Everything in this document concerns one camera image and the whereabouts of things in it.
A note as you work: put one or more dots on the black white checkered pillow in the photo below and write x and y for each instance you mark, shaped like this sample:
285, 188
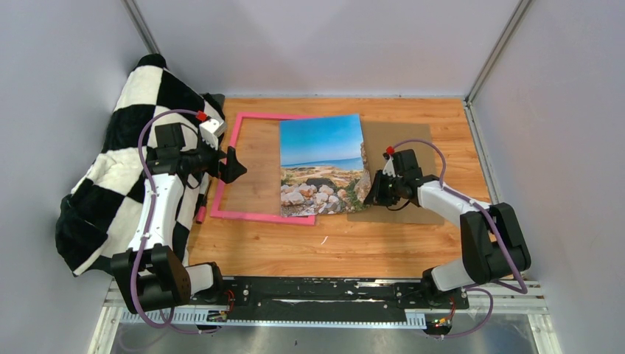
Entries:
100, 215

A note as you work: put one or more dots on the pink handled screwdriver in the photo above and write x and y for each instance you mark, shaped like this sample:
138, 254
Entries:
201, 212

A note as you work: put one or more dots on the pink picture frame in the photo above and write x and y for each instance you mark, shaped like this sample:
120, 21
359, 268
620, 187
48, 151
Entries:
216, 212

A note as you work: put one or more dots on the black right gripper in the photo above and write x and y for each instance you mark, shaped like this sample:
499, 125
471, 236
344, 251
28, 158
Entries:
376, 195

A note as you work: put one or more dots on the brown frame backing board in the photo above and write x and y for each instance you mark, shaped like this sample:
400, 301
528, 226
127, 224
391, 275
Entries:
377, 136

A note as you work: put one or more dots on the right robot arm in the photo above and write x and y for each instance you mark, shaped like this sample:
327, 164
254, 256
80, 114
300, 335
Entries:
492, 241

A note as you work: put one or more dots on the white slotted cable duct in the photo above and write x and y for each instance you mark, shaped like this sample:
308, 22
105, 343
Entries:
377, 316

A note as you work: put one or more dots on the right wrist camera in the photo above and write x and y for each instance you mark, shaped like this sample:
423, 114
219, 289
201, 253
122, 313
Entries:
389, 169

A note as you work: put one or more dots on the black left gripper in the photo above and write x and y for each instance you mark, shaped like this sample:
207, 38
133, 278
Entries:
228, 171

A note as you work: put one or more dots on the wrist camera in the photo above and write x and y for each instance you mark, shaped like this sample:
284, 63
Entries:
389, 169
211, 129

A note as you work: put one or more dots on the landscape beach photo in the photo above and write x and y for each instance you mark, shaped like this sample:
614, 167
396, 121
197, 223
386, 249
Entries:
323, 166

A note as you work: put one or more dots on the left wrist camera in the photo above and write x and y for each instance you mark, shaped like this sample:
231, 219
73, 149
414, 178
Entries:
211, 129

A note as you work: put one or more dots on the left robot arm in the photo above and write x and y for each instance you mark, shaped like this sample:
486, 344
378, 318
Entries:
150, 275

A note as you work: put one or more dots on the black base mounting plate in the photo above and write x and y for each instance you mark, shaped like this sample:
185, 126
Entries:
351, 293

